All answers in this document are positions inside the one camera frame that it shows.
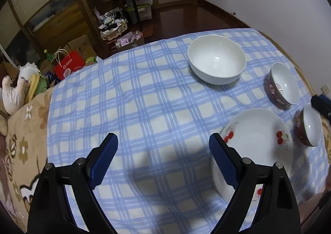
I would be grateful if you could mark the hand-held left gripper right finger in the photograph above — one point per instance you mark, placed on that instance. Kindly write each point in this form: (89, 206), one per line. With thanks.
(225, 164)

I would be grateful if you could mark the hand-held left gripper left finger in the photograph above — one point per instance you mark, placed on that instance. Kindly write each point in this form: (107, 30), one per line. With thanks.
(103, 161)

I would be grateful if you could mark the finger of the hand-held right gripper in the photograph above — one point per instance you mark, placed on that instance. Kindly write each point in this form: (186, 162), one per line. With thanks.
(320, 106)

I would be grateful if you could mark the red patterned bowl white inside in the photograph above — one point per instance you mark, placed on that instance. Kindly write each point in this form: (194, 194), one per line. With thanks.
(311, 125)

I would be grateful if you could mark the bowl with red character inside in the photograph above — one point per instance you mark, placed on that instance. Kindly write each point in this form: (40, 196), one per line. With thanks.
(287, 81)

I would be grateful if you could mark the large cherry print plate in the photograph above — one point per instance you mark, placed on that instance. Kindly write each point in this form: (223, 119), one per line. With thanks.
(253, 130)

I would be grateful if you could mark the plain white bowl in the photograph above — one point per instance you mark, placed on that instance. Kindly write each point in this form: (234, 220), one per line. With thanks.
(214, 52)

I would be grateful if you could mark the blue plaid cloth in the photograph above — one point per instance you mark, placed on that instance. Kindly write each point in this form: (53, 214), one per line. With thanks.
(144, 109)

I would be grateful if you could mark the yellow-green plush item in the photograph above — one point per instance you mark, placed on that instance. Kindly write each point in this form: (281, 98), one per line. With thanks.
(38, 85)

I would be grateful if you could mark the red shopping bag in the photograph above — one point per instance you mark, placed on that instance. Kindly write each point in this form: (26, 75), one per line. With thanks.
(69, 64)

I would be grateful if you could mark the white plush toy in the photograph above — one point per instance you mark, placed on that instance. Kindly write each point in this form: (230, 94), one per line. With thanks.
(13, 96)

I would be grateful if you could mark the cardboard box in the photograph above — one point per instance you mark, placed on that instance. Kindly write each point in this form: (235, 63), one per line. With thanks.
(80, 43)
(9, 68)

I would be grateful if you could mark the green bottle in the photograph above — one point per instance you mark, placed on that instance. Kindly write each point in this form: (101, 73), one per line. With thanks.
(47, 55)

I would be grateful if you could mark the pink packages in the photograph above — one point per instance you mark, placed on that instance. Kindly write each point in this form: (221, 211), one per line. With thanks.
(126, 41)

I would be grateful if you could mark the woven basket with socks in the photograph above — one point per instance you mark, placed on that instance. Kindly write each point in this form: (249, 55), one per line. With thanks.
(113, 30)

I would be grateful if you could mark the wooden cabinet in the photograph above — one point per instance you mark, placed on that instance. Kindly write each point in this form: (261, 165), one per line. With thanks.
(51, 25)

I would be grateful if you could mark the small dark folding table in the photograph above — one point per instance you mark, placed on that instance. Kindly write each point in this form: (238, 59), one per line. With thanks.
(136, 11)

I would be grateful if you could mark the clear plastic storage box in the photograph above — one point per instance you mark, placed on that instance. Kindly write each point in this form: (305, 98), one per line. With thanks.
(144, 11)

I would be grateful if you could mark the wall outlet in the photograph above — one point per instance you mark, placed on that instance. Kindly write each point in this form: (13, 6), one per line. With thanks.
(323, 88)

